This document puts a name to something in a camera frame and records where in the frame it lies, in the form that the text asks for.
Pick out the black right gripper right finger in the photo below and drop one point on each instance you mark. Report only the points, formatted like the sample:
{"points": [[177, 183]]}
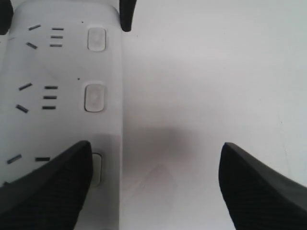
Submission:
{"points": [[258, 197]]}

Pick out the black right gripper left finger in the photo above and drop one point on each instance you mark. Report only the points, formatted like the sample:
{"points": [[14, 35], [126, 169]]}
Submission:
{"points": [[50, 197]]}

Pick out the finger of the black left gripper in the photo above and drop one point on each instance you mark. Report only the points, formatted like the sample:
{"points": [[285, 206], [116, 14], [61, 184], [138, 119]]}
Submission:
{"points": [[6, 14], [126, 12]]}

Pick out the white five-outlet power strip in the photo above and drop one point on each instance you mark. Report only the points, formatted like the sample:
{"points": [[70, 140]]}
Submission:
{"points": [[61, 83]]}

